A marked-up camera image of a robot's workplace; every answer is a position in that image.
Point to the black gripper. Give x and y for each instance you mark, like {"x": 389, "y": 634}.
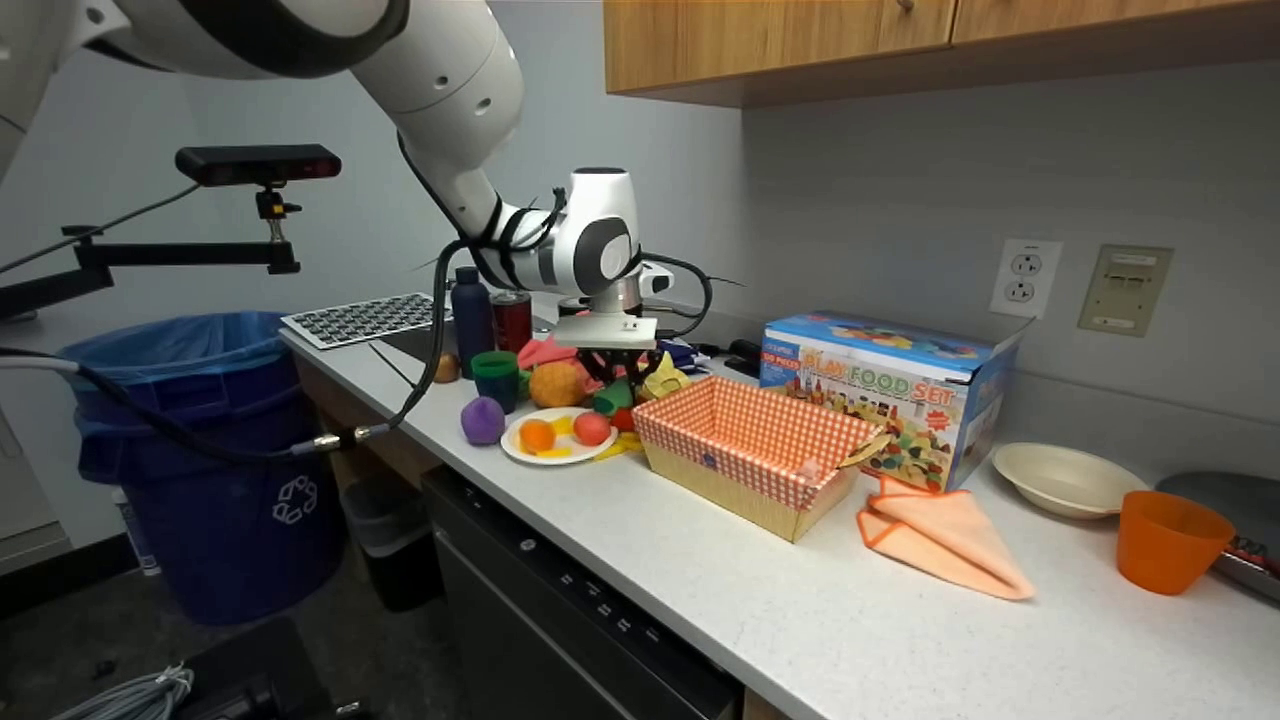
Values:
{"x": 623, "y": 362}

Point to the green plushy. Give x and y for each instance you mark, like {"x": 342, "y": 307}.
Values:
{"x": 615, "y": 397}

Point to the red checkered cardboard box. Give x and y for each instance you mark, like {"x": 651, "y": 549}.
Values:
{"x": 746, "y": 460}

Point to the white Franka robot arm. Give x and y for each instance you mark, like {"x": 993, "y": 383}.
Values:
{"x": 441, "y": 80}

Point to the blue toy food box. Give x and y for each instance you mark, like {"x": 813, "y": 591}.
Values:
{"x": 906, "y": 385}

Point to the plush watermelon slice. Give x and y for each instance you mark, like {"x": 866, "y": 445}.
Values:
{"x": 626, "y": 416}

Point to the yellow plush banana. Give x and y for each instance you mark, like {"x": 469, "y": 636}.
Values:
{"x": 665, "y": 379}

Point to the red plush peach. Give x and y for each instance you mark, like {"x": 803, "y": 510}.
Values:
{"x": 595, "y": 431}

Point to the yellow plush strip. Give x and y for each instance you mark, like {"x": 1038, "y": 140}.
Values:
{"x": 623, "y": 445}

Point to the yellow plush pineapple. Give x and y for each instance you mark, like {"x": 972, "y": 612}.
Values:
{"x": 559, "y": 385}

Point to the blue cloth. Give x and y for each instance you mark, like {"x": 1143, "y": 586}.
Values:
{"x": 682, "y": 356}

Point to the large white plate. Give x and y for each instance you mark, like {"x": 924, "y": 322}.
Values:
{"x": 560, "y": 457}

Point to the orange plush fruit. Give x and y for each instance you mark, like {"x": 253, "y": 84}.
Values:
{"x": 539, "y": 437}

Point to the red cup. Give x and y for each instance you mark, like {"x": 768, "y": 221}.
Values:
{"x": 514, "y": 326}

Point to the green cup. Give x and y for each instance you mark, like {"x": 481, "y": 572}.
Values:
{"x": 498, "y": 379}

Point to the purple plush grape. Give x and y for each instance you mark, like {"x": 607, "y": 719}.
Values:
{"x": 481, "y": 420}

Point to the dark blue bottle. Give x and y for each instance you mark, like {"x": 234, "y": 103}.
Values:
{"x": 469, "y": 322}

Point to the black dishwasher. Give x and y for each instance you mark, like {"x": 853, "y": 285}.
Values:
{"x": 560, "y": 626}

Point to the white keyboard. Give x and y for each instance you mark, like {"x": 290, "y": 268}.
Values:
{"x": 367, "y": 322}

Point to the small black waste bin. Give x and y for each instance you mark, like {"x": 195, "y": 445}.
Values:
{"x": 394, "y": 543}

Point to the orange cloth napkin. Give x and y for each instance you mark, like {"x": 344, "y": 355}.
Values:
{"x": 954, "y": 543}

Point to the blue recycling bin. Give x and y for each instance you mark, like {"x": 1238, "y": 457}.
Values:
{"x": 215, "y": 494}

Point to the beige bowl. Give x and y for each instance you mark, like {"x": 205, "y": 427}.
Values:
{"x": 1067, "y": 476}

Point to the black floor equipment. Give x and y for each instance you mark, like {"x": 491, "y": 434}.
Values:
{"x": 253, "y": 674}

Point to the wooden upper cabinet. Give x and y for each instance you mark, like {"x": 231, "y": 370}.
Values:
{"x": 932, "y": 34}

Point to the orange plastic cup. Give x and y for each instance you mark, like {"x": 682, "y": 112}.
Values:
{"x": 1171, "y": 546}

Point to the black cooktop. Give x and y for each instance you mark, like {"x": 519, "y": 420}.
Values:
{"x": 1246, "y": 520}

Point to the white wrist mount plate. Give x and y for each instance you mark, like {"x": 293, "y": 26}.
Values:
{"x": 607, "y": 328}

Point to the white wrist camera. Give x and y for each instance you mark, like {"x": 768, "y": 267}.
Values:
{"x": 656, "y": 283}

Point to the white wall outlet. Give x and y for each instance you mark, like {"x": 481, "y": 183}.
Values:
{"x": 1025, "y": 278}

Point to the black stereo camera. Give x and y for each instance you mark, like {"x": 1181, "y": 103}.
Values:
{"x": 262, "y": 165}

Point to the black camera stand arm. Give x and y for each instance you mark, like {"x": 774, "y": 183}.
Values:
{"x": 175, "y": 253}

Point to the beige wall switch plate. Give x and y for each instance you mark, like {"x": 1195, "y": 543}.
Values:
{"x": 1124, "y": 291}

